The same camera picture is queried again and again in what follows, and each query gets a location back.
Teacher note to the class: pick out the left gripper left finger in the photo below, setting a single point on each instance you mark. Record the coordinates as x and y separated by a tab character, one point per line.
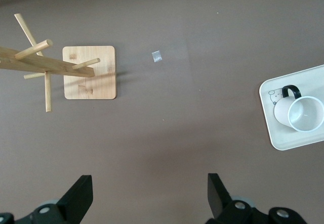
76	203

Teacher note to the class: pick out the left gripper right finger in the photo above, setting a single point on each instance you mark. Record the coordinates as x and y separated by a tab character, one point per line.
220	203

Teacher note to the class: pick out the cream rabbit print tray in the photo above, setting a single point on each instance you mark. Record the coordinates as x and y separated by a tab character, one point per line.
278	138

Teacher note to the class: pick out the wooden mug rack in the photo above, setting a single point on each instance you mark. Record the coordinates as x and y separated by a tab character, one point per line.
88	82

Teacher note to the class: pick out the small clear tape piece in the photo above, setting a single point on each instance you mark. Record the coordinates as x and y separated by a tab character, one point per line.
156	56

